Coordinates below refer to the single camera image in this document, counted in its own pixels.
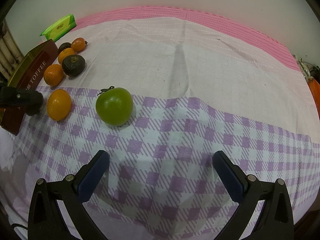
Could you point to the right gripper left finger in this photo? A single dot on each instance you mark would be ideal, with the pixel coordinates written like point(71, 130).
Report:
point(45, 220)

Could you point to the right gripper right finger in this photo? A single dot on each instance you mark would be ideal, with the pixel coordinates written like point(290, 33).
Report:
point(275, 219)

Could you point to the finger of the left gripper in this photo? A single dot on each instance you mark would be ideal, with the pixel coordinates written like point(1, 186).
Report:
point(30, 99)

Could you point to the orange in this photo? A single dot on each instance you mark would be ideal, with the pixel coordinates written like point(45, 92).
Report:
point(53, 75)
point(59, 105)
point(66, 52)

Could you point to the dark mangosteen front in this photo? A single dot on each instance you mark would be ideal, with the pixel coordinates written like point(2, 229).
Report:
point(73, 65)

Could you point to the dark mangosteen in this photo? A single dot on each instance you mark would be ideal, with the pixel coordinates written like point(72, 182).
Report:
point(73, 65)
point(64, 46)

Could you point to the dark mangosteen back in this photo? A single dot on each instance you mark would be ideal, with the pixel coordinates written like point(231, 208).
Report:
point(64, 46)

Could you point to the orange-red persimmon tomato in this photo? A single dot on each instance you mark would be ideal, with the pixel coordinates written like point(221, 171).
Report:
point(79, 44)

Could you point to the green tomato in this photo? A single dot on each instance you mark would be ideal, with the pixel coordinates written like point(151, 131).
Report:
point(114, 105)

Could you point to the gold toffee tin box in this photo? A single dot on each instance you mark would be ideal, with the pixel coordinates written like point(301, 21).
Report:
point(28, 75)

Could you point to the beige patterned curtain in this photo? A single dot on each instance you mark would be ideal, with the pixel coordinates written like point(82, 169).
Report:
point(9, 53)

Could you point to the green tissue pack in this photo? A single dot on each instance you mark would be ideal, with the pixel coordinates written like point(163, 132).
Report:
point(59, 29)

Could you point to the pink purple checkered tablecloth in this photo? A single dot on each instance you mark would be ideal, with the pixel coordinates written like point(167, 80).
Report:
point(200, 83)

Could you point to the orange object at edge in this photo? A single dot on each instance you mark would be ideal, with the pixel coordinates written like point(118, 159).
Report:
point(315, 91)

